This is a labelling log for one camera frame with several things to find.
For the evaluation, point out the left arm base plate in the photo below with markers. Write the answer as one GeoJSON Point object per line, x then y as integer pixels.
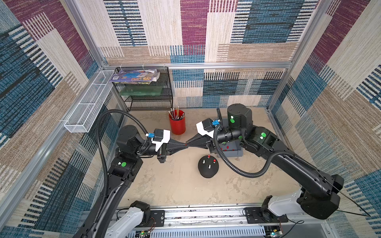
{"type": "Point", "coordinates": [150, 219]}

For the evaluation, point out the white wire mesh basket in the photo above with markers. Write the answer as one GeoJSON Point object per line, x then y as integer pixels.
{"type": "Point", "coordinates": [86, 111]}

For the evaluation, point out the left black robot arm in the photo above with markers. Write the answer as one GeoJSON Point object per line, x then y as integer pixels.
{"type": "Point", "coordinates": [121, 174]}

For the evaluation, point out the colourful book on shelf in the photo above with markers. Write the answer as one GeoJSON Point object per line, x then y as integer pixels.
{"type": "Point", "coordinates": [135, 76]}

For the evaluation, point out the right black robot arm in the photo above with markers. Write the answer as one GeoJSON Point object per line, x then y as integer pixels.
{"type": "Point", "coordinates": [318, 196]}

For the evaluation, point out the black dome screw fixture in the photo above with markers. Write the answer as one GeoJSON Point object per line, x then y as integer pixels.
{"type": "Point", "coordinates": [207, 168]}

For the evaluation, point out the red pen cup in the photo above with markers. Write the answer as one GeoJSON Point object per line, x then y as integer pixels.
{"type": "Point", "coordinates": [177, 121]}

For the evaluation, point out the grey plastic parts bin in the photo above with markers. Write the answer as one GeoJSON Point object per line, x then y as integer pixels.
{"type": "Point", "coordinates": [232, 149]}

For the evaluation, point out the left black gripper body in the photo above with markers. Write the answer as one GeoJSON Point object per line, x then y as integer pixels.
{"type": "Point", "coordinates": [161, 157]}

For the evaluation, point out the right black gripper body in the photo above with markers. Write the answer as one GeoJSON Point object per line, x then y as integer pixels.
{"type": "Point", "coordinates": [210, 143]}

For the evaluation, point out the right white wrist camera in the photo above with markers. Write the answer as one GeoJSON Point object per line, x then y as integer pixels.
{"type": "Point", "coordinates": [207, 127]}

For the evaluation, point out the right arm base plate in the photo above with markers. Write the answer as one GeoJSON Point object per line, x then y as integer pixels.
{"type": "Point", "coordinates": [255, 215]}

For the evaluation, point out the black wire shelf rack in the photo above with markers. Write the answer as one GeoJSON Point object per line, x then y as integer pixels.
{"type": "Point", "coordinates": [142, 97]}

